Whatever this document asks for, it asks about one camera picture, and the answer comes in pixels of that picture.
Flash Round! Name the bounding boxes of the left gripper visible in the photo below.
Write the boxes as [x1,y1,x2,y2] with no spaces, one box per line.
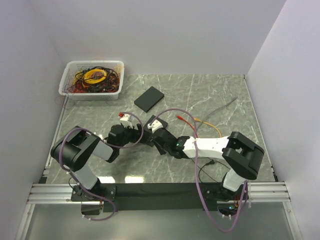
[117,123,152,149]

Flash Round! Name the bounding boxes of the red ethernet cable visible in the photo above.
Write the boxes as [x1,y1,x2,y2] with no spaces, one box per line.
[176,115,197,131]

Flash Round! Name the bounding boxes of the yellow ethernet cable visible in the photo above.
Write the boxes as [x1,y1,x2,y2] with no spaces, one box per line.
[194,117,223,138]

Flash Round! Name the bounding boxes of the black network switch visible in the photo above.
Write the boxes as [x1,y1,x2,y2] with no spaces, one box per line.
[143,115,168,133]
[134,86,165,113]

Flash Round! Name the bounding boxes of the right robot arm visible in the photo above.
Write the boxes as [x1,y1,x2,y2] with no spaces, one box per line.
[151,127,265,200]

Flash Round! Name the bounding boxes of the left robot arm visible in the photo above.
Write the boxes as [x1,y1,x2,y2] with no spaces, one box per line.
[50,123,144,201]

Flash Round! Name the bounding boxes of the white plastic basket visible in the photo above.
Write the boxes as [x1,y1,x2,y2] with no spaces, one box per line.
[58,60,125,101]

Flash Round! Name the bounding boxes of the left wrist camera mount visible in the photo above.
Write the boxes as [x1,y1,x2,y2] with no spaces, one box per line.
[119,112,133,129]

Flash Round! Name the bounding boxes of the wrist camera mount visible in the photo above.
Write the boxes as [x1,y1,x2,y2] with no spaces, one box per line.
[147,119,163,133]
[119,112,133,129]

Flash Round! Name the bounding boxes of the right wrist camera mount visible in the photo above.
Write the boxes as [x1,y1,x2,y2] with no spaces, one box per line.
[147,119,163,133]

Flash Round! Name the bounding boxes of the black power cable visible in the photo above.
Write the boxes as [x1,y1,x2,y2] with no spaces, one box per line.
[189,157,231,185]

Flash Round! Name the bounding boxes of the tangled cables in basket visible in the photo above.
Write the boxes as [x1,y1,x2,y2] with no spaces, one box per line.
[65,65,125,94]

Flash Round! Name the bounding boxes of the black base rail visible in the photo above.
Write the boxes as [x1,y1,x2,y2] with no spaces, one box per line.
[71,182,248,213]

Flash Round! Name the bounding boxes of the aluminium frame rail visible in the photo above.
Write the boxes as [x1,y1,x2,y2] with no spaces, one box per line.
[15,156,293,240]

